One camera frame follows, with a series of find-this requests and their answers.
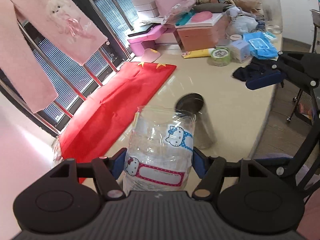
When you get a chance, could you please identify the clear Hello Kitty plastic cup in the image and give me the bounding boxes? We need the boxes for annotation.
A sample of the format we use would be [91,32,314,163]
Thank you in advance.
[123,106,196,194]

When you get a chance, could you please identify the tall stainless steel cup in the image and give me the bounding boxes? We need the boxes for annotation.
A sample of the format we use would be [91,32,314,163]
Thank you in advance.
[175,93,216,150]

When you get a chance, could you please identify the black cloth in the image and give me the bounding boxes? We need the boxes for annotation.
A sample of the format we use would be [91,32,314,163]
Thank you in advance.
[232,57,276,82]

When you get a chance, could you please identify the small white blue box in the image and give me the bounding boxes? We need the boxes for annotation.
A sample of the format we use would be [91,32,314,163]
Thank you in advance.
[228,40,251,63]

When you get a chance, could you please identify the blue wet wipes pack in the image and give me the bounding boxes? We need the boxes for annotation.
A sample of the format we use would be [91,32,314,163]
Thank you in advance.
[242,31,278,60]

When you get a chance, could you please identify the red flag cloth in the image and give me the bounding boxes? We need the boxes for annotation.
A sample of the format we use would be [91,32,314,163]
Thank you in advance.
[58,61,177,184]

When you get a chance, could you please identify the green tape roll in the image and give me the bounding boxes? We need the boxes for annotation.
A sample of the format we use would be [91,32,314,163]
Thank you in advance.
[210,48,231,67]

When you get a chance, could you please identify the yellow tube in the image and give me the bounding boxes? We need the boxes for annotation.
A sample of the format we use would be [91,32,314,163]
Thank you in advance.
[182,48,215,59]

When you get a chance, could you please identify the orange pink storage box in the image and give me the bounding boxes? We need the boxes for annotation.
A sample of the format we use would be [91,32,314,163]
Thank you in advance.
[177,15,229,51]

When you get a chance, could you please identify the pink heart fan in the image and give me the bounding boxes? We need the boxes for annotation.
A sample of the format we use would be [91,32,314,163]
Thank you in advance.
[140,48,161,63]

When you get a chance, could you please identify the pink low stool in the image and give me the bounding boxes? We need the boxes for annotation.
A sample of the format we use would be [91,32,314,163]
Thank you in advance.
[127,25,181,56]

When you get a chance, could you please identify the white stacked boxes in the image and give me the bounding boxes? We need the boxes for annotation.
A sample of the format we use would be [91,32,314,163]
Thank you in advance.
[132,0,159,19]

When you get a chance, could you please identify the metal window railing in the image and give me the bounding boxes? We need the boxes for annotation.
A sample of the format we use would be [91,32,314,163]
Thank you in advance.
[1,0,129,134]

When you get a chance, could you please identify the pink towel with doll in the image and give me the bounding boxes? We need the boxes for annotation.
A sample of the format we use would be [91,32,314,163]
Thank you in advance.
[1,0,108,113]

